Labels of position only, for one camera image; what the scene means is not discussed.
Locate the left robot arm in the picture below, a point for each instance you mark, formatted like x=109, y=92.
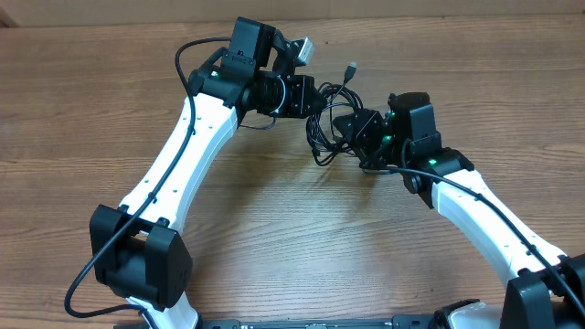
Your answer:
x=138, y=249

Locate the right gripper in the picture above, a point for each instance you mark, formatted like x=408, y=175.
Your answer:
x=364, y=122

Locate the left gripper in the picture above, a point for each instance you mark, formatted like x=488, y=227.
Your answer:
x=303, y=85

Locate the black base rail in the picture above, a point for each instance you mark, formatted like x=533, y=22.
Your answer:
x=404, y=321

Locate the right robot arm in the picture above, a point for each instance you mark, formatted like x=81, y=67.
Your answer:
x=544, y=287

